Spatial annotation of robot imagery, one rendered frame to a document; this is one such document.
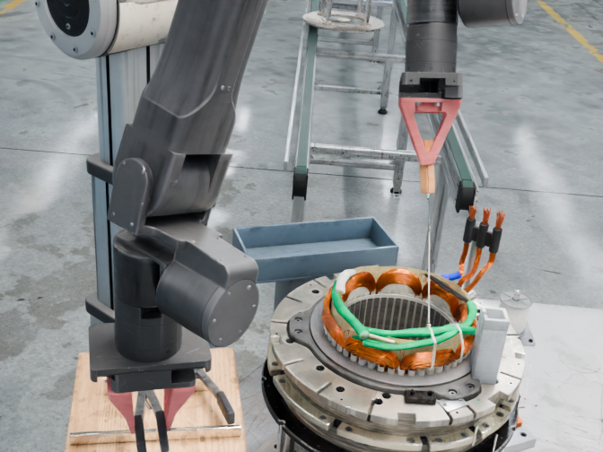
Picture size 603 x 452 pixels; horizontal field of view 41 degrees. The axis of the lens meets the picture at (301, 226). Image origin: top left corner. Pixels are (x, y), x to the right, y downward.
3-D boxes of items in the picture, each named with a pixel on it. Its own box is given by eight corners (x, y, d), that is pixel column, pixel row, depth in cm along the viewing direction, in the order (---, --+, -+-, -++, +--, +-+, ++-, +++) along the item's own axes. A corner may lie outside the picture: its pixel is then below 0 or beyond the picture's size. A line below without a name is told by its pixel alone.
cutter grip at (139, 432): (147, 456, 71) (144, 443, 71) (138, 458, 71) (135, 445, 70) (144, 426, 75) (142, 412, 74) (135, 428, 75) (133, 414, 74)
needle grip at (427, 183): (438, 192, 92) (436, 139, 91) (424, 194, 91) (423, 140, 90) (430, 191, 93) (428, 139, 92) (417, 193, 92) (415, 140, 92)
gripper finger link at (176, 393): (194, 448, 73) (196, 368, 69) (114, 458, 71) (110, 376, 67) (185, 399, 79) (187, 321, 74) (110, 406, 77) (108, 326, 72)
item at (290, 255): (356, 351, 151) (374, 216, 138) (378, 387, 142) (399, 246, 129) (227, 368, 143) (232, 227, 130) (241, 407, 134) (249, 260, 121)
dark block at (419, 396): (404, 395, 91) (406, 386, 90) (433, 396, 91) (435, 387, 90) (405, 403, 90) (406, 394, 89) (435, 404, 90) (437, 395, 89)
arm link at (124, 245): (152, 204, 68) (97, 227, 64) (209, 235, 65) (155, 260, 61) (152, 273, 72) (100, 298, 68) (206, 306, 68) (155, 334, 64)
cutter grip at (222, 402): (235, 423, 87) (235, 412, 86) (228, 425, 87) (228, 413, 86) (222, 401, 90) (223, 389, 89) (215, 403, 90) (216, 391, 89)
